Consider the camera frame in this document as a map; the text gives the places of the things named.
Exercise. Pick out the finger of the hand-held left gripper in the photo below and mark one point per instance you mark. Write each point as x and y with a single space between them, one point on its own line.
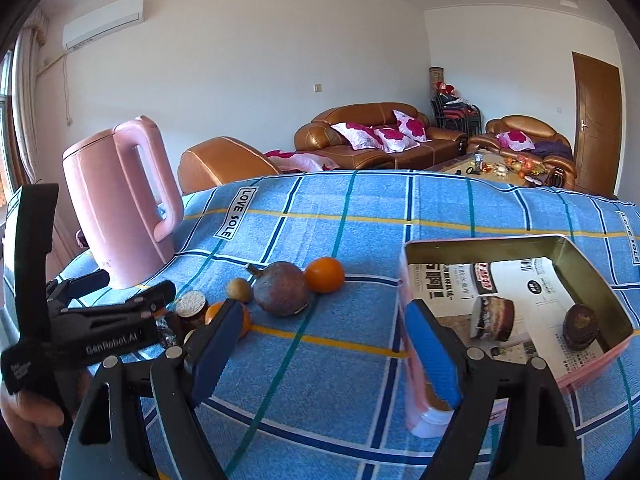
145 300
82 285

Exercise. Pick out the brown wooden door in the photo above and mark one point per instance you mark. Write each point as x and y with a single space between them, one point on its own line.
597 130

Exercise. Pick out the stacked dark chairs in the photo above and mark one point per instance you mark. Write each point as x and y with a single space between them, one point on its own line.
452 115

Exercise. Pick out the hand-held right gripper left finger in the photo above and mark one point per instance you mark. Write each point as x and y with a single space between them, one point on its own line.
220 350

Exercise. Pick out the window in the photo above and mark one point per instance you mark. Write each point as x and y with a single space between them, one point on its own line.
5 125

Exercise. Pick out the brown leather chaise sofa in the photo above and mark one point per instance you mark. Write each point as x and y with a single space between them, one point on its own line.
220 165

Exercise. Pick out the dark purple round fruit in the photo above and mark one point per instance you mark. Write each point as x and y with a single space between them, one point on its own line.
280 290

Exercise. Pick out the wooden coffee table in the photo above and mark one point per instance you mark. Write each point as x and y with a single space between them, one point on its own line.
460 165

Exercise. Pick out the beige curtain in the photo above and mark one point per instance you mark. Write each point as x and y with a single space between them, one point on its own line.
30 85

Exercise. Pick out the brown leather armchair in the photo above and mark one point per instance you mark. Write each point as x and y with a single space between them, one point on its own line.
500 125

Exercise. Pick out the assorted fruit pile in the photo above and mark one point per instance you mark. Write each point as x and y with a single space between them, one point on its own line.
517 164

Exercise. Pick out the person's left hand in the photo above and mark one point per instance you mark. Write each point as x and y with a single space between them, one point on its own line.
30 420

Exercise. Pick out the purple cloth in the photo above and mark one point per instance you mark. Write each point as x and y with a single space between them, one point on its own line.
552 149

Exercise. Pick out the pink electric kettle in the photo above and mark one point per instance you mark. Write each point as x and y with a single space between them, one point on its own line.
100 200

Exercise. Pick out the printed paper sheet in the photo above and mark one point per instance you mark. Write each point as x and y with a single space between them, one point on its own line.
540 305

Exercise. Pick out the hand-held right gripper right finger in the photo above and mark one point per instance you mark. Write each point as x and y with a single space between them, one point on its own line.
435 355

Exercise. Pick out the white air conditioner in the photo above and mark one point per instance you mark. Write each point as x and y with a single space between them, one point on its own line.
100 25

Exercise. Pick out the orange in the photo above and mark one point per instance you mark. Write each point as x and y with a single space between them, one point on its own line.
214 312
160 314
325 275

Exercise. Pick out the red plush toy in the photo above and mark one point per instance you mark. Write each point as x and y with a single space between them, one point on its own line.
442 87

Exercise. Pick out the rolled patterned carpet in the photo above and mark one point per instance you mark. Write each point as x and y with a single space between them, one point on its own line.
434 75

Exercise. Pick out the white pink floral pillow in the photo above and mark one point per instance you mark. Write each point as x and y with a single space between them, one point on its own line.
395 139
515 138
355 135
412 125

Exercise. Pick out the blue plaid tablecloth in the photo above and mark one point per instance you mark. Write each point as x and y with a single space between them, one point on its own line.
350 240

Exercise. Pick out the small metal can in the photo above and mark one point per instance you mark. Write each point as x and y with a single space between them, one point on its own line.
479 160

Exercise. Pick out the brown leather three-seat sofa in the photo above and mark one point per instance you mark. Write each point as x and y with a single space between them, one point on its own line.
320 135

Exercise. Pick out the pink tin box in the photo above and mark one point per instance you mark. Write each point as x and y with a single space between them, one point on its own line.
580 270

